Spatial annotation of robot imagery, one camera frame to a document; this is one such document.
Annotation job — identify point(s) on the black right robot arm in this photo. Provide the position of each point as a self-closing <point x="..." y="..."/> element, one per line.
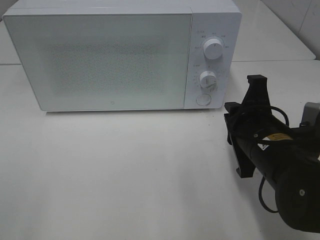
<point x="296" y="181"/>

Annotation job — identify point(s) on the white timer knob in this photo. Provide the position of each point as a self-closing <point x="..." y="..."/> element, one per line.
<point x="208" y="80"/>

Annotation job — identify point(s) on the white microwave oven body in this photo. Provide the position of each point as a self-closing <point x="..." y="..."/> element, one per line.
<point x="209" y="19"/>

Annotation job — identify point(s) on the upper white power knob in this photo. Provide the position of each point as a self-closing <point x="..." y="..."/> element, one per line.
<point x="213" y="48"/>

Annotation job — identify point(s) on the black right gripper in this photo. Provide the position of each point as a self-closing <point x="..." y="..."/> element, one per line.
<point x="255" y="128"/>

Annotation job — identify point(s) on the round white door button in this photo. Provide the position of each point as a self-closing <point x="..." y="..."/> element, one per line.
<point x="203" y="99"/>

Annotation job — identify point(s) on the white microwave door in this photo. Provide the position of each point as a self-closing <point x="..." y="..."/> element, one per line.
<point x="104" y="62"/>

